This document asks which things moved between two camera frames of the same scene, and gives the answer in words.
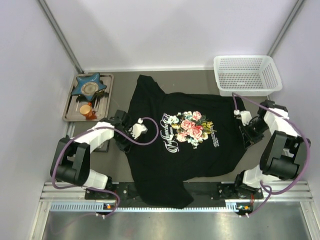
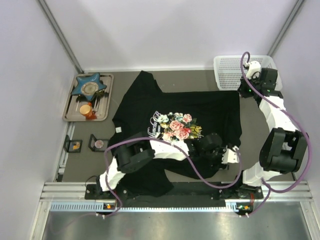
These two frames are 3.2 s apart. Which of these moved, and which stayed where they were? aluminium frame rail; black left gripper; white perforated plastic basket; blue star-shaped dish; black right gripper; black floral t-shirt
Moved: black right gripper; black floral t-shirt; black left gripper
Stayed: aluminium frame rail; white perforated plastic basket; blue star-shaped dish
